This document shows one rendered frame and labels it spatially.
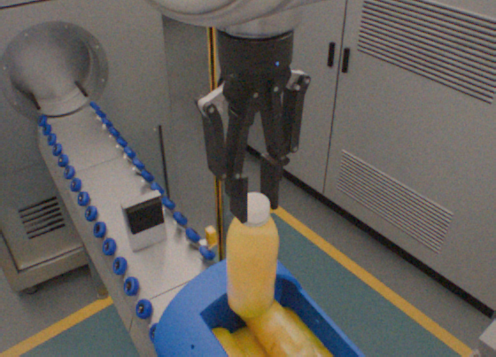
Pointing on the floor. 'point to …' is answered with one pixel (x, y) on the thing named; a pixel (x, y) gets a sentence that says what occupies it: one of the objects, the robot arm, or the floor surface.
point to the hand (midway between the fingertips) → (254, 189)
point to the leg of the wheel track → (95, 275)
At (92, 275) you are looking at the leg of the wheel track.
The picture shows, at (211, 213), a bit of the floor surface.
